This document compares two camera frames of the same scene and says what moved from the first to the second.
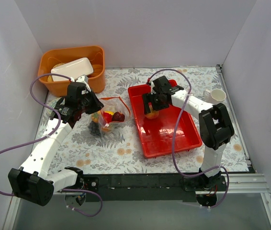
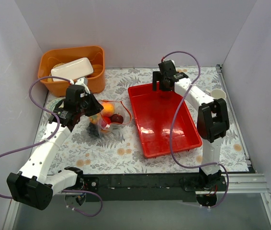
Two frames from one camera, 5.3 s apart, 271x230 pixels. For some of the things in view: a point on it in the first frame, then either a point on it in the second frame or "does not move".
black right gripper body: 155,103 → 159,82
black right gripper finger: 146,98 → 156,77
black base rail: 149,188 does not move
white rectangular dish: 74,69 does not move
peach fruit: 153,115 → 108,109
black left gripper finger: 92,104 does not move
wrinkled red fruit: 107,117 does not move
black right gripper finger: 161,106 → 167,84
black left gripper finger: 73,117 does not move
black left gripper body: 93,103 does not move
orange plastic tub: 58,87 does not move
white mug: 215,95 does not move
